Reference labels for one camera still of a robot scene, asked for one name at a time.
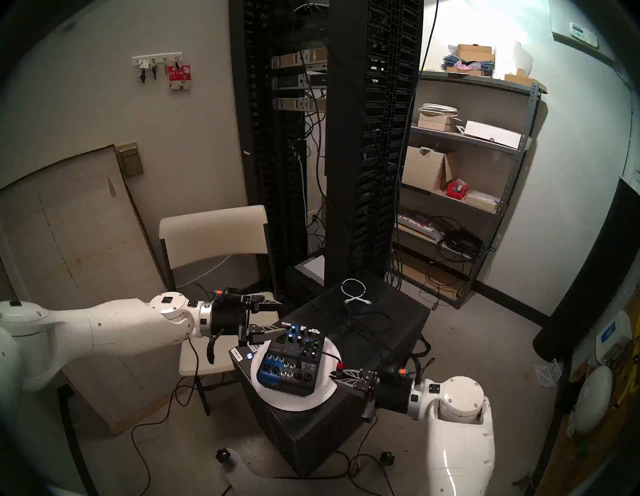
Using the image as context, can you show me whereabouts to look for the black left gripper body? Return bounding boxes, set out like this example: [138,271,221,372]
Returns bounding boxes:
[209,289,253,348]

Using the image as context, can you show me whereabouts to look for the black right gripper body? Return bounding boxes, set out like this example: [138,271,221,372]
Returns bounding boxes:
[361,365,415,424]

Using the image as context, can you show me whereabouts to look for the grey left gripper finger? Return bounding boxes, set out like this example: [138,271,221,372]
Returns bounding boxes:
[242,294,282,313]
[239,322,287,347]

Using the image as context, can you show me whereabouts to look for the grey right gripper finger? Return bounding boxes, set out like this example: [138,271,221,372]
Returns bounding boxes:
[340,368,380,385]
[331,377,377,400]

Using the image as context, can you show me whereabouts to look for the black and blue audio mixer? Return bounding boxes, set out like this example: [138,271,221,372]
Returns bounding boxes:
[256,324,327,398]

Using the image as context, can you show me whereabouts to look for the white round plate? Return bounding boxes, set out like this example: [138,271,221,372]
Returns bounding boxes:
[248,332,343,412]

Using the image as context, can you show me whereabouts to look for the grey flat box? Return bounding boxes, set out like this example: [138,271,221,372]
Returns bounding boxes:
[294,254,327,282]

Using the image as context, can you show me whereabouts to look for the beige folding chair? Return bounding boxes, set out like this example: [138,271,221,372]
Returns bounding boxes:
[158,204,281,416]

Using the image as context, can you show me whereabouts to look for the flat brown cardboard sheet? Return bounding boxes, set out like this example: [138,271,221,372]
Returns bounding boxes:
[397,250,468,301]

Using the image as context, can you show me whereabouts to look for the white and pink package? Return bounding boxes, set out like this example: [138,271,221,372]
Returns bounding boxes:
[397,212,446,241]

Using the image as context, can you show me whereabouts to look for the large pale wooden board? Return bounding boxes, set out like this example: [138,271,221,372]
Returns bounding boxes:
[0,145,173,435]

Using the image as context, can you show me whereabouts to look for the black server rack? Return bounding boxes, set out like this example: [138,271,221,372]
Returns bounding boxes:
[324,0,425,288]

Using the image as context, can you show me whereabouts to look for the white oval device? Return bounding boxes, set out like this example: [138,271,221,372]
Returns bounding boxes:
[572,365,614,435]

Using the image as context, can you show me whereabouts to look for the beige rack unit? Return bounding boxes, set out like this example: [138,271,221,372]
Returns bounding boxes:
[271,50,328,70]
[272,96,327,112]

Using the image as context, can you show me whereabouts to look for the flat tan box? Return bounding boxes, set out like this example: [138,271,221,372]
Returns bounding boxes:
[465,190,501,212]

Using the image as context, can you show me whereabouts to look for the open cardboard box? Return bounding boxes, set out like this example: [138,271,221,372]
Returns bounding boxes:
[401,145,458,195]

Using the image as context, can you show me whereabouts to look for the dark grey rack unit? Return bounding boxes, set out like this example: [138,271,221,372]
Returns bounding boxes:
[272,72,328,91]

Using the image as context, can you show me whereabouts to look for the large black foam panel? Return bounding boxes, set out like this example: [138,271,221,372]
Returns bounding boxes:
[532,177,640,362]

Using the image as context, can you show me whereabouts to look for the white router blue label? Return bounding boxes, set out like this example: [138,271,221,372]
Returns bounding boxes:
[595,310,633,366]

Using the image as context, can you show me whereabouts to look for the small beige box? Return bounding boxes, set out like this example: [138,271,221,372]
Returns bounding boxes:
[416,112,463,133]

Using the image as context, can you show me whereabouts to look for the white key hook rack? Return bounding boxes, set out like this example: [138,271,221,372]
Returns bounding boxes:
[132,52,183,68]

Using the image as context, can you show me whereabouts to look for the white flat box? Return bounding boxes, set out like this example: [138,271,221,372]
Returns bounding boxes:
[462,120,523,150]

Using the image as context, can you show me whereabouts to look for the grey metal shelf unit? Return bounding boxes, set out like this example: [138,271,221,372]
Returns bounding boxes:
[390,70,548,310]

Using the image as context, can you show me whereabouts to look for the pink and blue bag stack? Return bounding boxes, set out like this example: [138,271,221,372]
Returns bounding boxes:
[440,54,496,77]

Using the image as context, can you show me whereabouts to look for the closed cardboard box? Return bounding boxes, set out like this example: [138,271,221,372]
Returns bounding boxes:
[456,44,496,63]

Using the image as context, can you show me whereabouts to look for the white paper bag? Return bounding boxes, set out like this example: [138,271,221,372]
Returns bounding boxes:
[492,40,535,78]

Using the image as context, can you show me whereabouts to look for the white alarm keypad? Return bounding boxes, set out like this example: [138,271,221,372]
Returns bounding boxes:
[569,21,599,49]

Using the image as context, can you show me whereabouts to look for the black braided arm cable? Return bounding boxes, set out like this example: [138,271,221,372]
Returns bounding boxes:
[192,282,223,366]

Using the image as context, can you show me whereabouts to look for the thin white coiled cable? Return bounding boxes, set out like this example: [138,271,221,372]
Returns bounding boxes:
[341,278,375,305]

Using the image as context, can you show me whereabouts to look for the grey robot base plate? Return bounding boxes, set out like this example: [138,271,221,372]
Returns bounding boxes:
[222,447,361,496]

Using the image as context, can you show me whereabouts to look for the black rack cable manager column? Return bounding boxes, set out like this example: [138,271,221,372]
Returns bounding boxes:
[229,0,308,303]

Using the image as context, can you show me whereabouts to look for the white lattice bracket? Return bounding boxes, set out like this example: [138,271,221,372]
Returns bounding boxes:
[534,357,563,388]

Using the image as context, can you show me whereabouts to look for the black floor cable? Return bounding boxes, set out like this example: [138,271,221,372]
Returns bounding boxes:
[131,370,211,496]

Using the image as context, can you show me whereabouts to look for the black cable bundle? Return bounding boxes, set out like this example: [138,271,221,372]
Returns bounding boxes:
[430,216,496,261]

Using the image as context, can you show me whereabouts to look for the beige wall control plate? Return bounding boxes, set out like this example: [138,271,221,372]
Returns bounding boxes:
[116,142,145,178]

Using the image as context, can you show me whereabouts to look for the thick black hose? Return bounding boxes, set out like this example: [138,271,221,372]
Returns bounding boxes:
[57,385,98,496]

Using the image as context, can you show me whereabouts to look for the white cable coil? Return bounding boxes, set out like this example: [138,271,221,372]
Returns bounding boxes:
[417,102,461,118]

